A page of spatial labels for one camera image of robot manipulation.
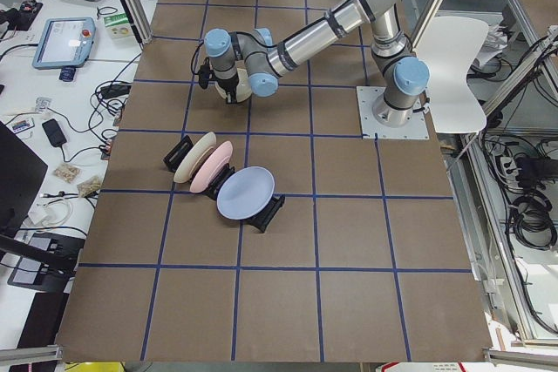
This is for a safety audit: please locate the white ceramic bowl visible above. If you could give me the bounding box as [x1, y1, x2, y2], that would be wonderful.
[214, 68, 252, 105]

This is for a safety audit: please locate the blue teach pendant near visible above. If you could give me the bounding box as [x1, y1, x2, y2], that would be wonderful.
[32, 17, 96, 70]

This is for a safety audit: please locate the blue plate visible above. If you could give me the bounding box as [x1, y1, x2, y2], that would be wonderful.
[216, 166, 275, 220]

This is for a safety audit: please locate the green white carton box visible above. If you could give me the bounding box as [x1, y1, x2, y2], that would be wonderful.
[103, 13, 133, 39]

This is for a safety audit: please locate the pink plate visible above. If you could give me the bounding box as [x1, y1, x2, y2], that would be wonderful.
[189, 140, 234, 193]

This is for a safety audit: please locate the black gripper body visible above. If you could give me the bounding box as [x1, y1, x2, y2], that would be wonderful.
[215, 67, 240, 105]

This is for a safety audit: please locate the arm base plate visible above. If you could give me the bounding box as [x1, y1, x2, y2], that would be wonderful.
[356, 86, 429, 141]

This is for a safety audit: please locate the white plastic chair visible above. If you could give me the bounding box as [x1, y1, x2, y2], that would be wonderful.
[415, 16, 488, 134]

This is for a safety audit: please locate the black phone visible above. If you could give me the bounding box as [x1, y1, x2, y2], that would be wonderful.
[42, 118, 67, 147]

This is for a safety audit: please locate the black dish rack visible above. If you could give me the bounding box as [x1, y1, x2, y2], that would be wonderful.
[163, 136, 285, 233]

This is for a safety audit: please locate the cream plate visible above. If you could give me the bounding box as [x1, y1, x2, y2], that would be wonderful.
[174, 132, 216, 184]

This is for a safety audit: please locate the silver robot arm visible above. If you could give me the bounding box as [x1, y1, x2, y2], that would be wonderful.
[197, 0, 430, 120]

